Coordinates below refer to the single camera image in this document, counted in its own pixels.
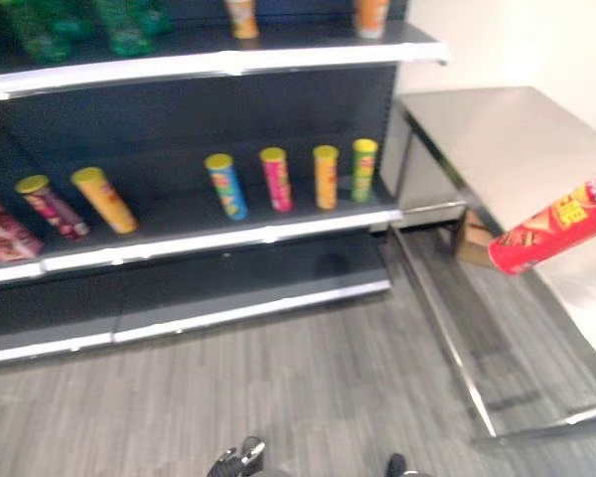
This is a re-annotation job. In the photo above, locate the green crisps can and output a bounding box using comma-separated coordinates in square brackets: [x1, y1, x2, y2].
[350, 138, 379, 204]

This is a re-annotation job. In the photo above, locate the dark shop shelf unit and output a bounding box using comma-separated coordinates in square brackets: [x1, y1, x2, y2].
[0, 0, 451, 369]

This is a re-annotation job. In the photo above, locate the red crisps can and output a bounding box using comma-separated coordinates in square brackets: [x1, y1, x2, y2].
[488, 171, 596, 275]

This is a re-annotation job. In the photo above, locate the blue crisps can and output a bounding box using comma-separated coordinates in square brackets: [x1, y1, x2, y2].
[204, 153, 249, 222]

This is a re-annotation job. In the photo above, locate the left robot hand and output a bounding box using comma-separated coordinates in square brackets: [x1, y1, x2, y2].
[207, 435, 268, 477]

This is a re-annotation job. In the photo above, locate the brown cardboard box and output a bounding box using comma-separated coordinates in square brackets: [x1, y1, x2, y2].
[455, 210, 506, 270]

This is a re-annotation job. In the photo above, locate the purple crisps can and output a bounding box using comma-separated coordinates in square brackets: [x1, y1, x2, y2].
[14, 174, 91, 240]

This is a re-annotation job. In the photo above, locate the orange crisps can yellow lid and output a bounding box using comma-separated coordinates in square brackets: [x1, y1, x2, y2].
[312, 144, 341, 211]

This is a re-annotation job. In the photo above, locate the pink crisps can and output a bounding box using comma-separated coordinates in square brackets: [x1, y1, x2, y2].
[258, 146, 295, 214]

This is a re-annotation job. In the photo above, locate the stainless steel table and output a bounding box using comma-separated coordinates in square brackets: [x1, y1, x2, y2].
[379, 85, 596, 444]

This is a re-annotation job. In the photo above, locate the green plastic bottle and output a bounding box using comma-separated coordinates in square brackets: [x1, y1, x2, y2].
[146, 0, 176, 36]
[0, 0, 76, 65]
[91, 0, 156, 57]

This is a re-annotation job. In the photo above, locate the pink snack box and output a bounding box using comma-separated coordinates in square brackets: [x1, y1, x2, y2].
[0, 189, 45, 263]

